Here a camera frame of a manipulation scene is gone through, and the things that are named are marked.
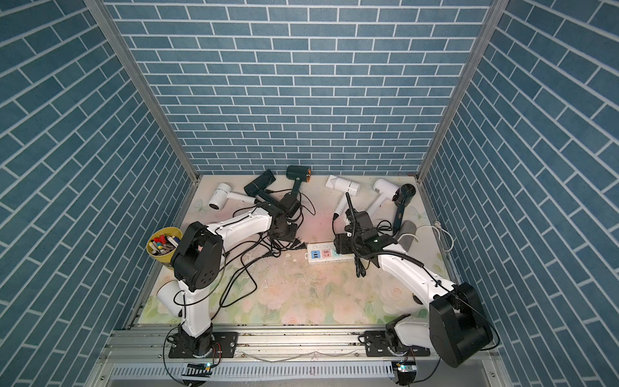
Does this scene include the white folding hair dryer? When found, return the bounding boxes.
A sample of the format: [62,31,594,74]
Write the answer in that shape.
[326,175,360,219]

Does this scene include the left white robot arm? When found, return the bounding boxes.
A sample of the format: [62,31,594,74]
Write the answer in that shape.
[158,203,298,357]

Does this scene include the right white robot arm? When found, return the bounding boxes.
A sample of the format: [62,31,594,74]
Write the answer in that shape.
[335,208,495,368]

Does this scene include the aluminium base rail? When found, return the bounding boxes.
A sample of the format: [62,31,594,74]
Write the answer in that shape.
[87,326,510,386]

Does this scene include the white wall cable connector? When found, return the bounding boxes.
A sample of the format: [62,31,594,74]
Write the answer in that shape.
[418,221,455,253]

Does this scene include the large white dryer front left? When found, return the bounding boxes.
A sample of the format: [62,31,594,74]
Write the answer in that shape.
[157,280,185,319]

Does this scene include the dark green dryer right corner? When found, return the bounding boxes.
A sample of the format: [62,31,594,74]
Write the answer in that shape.
[392,183,417,235]

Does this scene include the dark green dryer centre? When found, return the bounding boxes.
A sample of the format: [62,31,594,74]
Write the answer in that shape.
[285,165,312,195]

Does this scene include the white glossy hair dryer right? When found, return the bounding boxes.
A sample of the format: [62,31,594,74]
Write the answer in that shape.
[366,178,399,215]

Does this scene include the dark green dryer angled nozzle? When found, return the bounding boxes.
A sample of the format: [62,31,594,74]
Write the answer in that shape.
[243,169,280,206]

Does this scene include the white power strip coloured sockets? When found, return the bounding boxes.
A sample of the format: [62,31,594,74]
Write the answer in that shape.
[305,242,354,264]

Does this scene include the white hair dryer far left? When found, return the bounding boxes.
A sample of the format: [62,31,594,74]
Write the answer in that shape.
[208,183,256,211]

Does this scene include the yellow cup of pens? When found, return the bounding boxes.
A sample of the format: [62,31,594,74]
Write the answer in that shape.
[145,227,183,269]

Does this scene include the black power cord with plug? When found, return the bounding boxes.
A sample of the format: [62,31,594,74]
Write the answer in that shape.
[330,192,393,278]

